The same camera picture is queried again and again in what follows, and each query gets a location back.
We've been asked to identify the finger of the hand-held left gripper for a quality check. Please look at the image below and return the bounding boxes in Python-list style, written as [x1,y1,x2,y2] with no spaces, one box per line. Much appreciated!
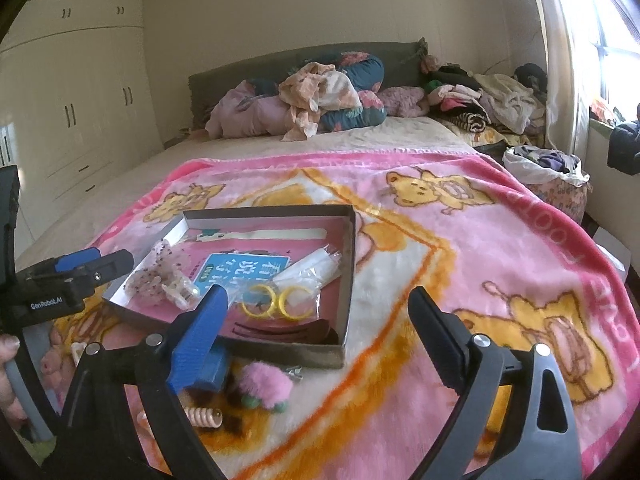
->
[19,252,102,285]
[69,249,136,307]

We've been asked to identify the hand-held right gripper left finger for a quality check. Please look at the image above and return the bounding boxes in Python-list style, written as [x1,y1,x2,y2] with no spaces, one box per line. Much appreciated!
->
[59,284,231,480]

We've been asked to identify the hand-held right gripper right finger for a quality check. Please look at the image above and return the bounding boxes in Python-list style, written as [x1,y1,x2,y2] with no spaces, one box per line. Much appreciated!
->
[407,286,584,480]

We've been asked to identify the small blue box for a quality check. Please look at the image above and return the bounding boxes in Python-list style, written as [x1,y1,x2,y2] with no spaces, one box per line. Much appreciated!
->
[197,342,231,394]

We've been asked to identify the polka dot bow hair clip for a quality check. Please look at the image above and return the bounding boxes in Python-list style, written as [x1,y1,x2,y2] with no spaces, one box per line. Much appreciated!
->
[124,239,194,307]

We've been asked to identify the small white hair claw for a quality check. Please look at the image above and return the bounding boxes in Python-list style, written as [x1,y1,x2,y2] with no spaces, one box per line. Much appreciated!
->
[160,272,201,309]

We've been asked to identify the yellow bangles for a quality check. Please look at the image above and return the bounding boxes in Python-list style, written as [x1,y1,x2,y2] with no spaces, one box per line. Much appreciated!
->
[238,279,321,323]

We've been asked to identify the pink fuzzy hair clip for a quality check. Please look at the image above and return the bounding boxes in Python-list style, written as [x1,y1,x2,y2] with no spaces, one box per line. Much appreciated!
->
[235,362,295,411]

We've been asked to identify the shallow cardboard box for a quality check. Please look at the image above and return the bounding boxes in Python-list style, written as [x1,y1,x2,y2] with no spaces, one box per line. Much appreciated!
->
[102,204,357,370]

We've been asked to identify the long clear plastic packet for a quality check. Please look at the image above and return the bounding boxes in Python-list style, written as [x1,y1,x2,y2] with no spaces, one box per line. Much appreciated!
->
[272,243,344,292]

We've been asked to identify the person's left hand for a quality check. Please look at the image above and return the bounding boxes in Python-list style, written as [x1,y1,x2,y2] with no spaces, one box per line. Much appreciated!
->
[0,335,29,432]

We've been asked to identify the pink printed bear blanket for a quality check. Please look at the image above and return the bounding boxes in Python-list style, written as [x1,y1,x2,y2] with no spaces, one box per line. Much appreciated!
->
[39,152,640,480]

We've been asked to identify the bed with beige sheet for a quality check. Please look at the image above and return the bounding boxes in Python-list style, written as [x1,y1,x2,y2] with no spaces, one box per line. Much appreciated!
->
[14,114,507,262]

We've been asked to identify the pink book with blue label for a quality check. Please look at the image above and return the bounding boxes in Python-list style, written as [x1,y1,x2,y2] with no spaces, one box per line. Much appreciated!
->
[164,226,347,347]

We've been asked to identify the cream built-in wardrobe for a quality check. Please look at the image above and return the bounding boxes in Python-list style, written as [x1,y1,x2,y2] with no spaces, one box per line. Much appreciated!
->
[0,0,167,213]

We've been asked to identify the floral fabric basket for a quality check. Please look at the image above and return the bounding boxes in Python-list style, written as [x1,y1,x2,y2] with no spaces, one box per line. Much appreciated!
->
[524,175,589,227]

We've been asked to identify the white paper box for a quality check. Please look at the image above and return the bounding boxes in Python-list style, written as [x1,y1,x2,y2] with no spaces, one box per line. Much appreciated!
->
[592,227,634,282]

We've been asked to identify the white bag of clothes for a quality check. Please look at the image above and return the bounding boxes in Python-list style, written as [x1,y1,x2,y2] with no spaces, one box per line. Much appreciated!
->
[502,144,592,187]

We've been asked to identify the pink quilt bundle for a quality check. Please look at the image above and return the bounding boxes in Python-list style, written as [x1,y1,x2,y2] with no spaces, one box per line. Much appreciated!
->
[204,79,302,139]

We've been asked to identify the pink crumpled garment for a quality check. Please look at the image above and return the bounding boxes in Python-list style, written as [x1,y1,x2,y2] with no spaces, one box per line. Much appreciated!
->
[372,85,431,117]

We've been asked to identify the pile of mixed clothes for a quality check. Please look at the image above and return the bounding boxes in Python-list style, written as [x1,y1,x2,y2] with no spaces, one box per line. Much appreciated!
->
[422,57,549,147]

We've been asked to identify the dark clothes on windowsill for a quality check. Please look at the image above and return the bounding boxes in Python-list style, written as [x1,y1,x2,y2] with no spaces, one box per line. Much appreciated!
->
[607,104,640,177]

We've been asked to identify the peach printed cloth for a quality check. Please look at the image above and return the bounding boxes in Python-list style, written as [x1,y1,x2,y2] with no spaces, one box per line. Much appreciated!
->
[278,62,364,142]

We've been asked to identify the pile of clothes on bed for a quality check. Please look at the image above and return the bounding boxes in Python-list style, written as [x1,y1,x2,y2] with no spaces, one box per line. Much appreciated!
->
[249,52,389,134]

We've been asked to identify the sheer white curtain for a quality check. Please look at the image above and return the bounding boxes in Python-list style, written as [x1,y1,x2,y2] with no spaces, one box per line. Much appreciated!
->
[524,0,597,162]

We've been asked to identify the bright window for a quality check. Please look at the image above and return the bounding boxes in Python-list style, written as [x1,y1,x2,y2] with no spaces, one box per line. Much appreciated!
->
[574,0,640,127]

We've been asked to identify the peach spiral hair tie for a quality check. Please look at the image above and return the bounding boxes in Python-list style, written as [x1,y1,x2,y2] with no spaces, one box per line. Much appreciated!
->
[137,404,224,431]

